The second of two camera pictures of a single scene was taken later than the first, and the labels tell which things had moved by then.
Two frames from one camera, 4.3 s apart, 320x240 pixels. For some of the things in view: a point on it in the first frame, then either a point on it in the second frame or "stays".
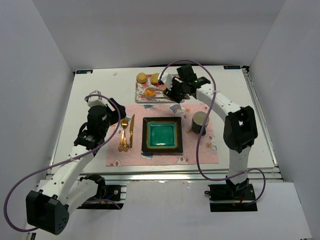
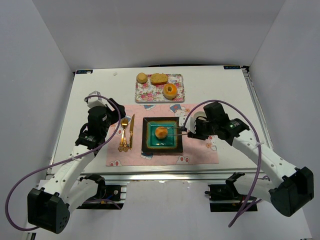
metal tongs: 166,97 → 177,134
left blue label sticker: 84,71 stays
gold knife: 131,131 stays
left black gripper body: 119,110 stays
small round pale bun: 141,77 stays
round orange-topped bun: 149,93 → 161,132
